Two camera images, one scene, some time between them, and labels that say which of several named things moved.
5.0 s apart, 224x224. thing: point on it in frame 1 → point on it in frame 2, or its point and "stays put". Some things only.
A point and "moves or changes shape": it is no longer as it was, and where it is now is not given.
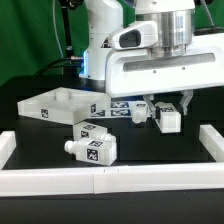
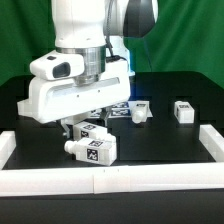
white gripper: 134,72 → 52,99
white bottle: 88,130 stays put
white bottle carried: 170,118 moves or changes shape
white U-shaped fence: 15,181 stays put
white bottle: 101,150 stays put
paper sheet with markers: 112,107 stays put
